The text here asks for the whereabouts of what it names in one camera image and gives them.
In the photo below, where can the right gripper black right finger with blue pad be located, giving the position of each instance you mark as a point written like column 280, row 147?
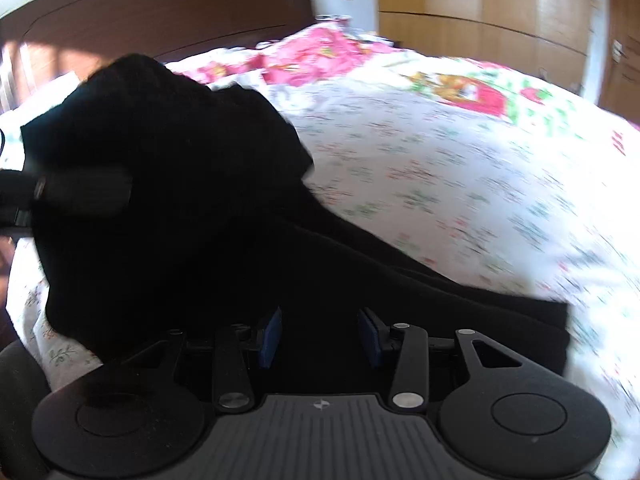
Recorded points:
column 494, row 410

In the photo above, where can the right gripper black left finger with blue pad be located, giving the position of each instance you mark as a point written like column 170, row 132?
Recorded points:
column 150, row 412

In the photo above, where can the black pants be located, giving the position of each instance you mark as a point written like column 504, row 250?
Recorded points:
column 171, row 211

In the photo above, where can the dark wooden headboard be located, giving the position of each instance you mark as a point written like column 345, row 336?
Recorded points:
column 44, row 39

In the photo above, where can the floral white pink bedsheet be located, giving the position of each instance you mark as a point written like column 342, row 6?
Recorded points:
column 491, row 177

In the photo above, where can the brown wooden door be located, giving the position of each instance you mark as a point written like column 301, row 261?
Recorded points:
column 620, row 86

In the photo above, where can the light wooden wardrobe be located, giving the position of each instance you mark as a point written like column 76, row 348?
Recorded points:
column 544, row 38

